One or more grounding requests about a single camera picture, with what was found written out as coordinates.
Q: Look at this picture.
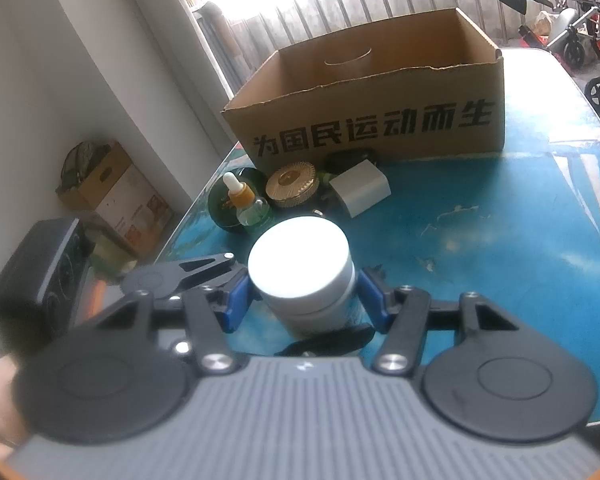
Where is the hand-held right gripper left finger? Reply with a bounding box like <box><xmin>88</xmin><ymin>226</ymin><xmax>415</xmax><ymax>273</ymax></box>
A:
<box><xmin>72</xmin><ymin>274</ymin><xmax>257</xmax><ymax>377</ymax></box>

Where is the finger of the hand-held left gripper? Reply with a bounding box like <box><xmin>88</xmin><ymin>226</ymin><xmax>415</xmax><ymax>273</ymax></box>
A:
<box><xmin>280</xmin><ymin>324</ymin><xmax>376</xmax><ymax>357</ymax></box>
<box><xmin>175</xmin><ymin>254</ymin><xmax>250</xmax><ymax>293</ymax></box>

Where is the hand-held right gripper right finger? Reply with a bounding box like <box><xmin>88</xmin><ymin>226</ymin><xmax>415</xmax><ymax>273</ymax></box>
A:
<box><xmin>357</xmin><ymin>266</ymin><xmax>521</xmax><ymax>377</ymax></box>

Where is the round green jar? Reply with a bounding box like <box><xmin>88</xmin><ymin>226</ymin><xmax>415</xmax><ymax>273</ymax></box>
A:
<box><xmin>207</xmin><ymin>169</ymin><xmax>268</xmax><ymax>233</ymax></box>

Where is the green dropper bottle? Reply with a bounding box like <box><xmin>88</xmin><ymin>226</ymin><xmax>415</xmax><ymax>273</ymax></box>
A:
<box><xmin>223</xmin><ymin>172</ymin><xmax>272</xmax><ymax>233</ymax></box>

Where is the white lidded jar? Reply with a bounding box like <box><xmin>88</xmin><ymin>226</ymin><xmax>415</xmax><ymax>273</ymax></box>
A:
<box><xmin>247</xmin><ymin>216</ymin><xmax>366</xmax><ymax>338</ymax></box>

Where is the gold lidded black jar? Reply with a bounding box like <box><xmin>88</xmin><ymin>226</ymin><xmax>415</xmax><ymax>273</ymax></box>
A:
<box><xmin>265</xmin><ymin>160</ymin><xmax>326</xmax><ymax>216</ymax></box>

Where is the black oval case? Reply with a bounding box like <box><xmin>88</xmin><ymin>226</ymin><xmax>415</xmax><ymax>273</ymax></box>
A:
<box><xmin>325</xmin><ymin>146</ymin><xmax>378</xmax><ymax>173</ymax></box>

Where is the printed cardboard box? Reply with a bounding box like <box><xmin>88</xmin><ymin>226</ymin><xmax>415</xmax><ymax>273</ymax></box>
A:
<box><xmin>221</xmin><ymin>7</ymin><xmax>506</xmax><ymax>171</ymax></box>

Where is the shiny green carton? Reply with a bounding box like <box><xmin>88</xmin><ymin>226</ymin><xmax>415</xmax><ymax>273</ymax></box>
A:
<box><xmin>87</xmin><ymin>230</ymin><xmax>141</xmax><ymax>276</ymax></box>

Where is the white charger adapter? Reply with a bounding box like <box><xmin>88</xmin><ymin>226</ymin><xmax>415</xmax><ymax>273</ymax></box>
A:
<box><xmin>327</xmin><ymin>160</ymin><xmax>393</xmax><ymax>218</ymax></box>

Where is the small cardboard floor box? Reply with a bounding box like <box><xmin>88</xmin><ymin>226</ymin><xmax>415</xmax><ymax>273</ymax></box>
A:
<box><xmin>55</xmin><ymin>140</ymin><xmax>176</xmax><ymax>261</ymax></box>

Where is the dark green bundle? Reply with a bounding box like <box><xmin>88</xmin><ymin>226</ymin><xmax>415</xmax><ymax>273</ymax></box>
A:
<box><xmin>60</xmin><ymin>140</ymin><xmax>111</xmax><ymax>191</ymax></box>

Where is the red plastic bag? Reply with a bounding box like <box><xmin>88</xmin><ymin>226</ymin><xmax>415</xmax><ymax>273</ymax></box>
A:
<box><xmin>520</xmin><ymin>30</ymin><xmax>551</xmax><ymax>50</ymax></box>

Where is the tan bag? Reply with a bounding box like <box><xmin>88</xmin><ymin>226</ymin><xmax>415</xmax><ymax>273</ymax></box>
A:
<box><xmin>522</xmin><ymin>10</ymin><xmax>556</xmax><ymax>36</ymax></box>

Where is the wheelchair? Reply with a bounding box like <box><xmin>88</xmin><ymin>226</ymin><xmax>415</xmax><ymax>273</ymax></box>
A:
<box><xmin>485</xmin><ymin>0</ymin><xmax>600</xmax><ymax>111</ymax></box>

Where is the grey door frame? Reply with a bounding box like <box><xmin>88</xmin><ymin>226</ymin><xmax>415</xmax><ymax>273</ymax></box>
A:
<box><xmin>195</xmin><ymin>2</ymin><xmax>241</xmax><ymax>101</ymax></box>

